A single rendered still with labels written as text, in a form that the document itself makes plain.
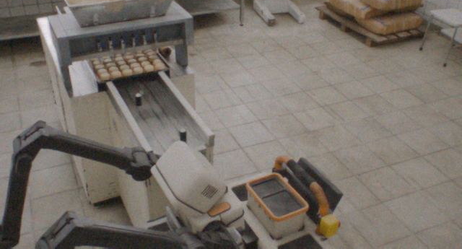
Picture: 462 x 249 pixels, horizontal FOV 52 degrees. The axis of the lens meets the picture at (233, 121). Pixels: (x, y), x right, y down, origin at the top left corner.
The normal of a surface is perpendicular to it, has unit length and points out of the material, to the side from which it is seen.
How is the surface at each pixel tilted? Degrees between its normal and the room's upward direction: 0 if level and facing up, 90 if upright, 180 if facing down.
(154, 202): 90
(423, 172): 0
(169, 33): 90
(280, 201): 0
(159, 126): 0
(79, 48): 90
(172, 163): 43
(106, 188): 90
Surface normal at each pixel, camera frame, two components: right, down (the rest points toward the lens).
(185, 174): -0.58, -0.46
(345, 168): 0.02, -0.84
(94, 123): 0.44, 0.49
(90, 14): 0.40, 0.80
